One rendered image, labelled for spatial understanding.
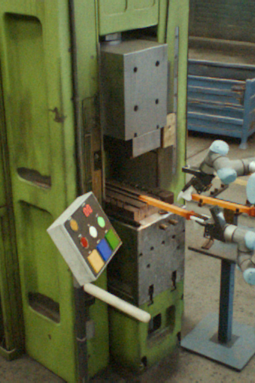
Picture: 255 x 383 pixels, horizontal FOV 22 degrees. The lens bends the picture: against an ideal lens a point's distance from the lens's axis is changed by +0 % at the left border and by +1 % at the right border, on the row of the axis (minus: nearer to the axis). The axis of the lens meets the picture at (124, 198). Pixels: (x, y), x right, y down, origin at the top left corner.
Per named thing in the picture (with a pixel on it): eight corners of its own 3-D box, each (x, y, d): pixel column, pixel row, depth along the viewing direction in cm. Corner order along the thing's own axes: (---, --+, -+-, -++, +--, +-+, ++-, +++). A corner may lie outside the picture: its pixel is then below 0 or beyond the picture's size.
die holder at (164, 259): (185, 277, 362) (186, 205, 344) (138, 307, 338) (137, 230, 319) (113, 245, 398) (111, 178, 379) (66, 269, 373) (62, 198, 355)
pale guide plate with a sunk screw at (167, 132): (174, 143, 352) (175, 113, 345) (164, 148, 346) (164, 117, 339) (171, 143, 353) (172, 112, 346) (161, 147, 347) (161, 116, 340)
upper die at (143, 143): (160, 146, 324) (160, 128, 320) (132, 157, 311) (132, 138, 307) (101, 129, 350) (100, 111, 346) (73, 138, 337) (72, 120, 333)
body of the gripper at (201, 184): (198, 197, 301) (209, 179, 292) (185, 184, 304) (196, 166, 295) (208, 191, 306) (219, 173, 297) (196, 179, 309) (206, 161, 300)
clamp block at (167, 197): (174, 203, 346) (175, 192, 344) (164, 209, 341) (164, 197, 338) (158, 197, 354) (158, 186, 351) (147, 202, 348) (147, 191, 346)
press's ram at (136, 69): (177, 121, 329) (179, 40, 312) (125, 141, 303) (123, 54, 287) (118, 106, 355) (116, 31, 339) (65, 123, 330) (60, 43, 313)
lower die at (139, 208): (159, 211, 338) (160, 196, 335) (134, 224, 325) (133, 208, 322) (103, 189, 365) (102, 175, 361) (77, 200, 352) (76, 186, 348)
